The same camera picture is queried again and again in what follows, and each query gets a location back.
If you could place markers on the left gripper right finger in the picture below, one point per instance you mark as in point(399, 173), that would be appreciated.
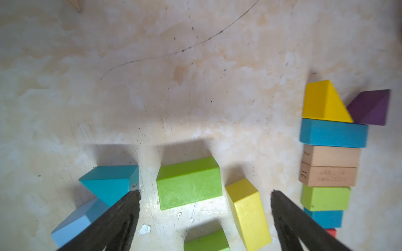
point(294, 227)

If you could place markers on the yellow rectangular block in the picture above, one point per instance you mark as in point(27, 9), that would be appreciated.
point(248, 214)

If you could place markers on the teal small block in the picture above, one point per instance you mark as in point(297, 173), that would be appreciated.
point(326, 219)

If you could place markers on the teal triangle block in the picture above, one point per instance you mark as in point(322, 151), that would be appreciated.
point(111, 183)

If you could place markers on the green block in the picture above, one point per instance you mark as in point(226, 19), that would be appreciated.
point(188, 182)
point(215, 241)
point(325, 198)

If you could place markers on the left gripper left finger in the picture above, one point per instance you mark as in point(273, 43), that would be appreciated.
point(114, 230)

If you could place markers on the light blue cube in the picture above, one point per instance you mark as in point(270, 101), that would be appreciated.
point(78, 221)

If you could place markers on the purple triangle block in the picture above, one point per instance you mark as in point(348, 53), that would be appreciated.
point(370, 107)

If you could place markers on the yellow triangle block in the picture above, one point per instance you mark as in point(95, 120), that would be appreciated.
point(322, 102)

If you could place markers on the natural wood block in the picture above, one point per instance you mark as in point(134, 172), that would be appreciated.
point(321, 176)
point(329, 156)

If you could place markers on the natural wood half round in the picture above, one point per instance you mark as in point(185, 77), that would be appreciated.
point(76, 4)

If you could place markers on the teal long block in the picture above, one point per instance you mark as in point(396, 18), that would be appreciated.
point(331, 133)

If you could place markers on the red cube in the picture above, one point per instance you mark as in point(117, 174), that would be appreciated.
point(332, 232)

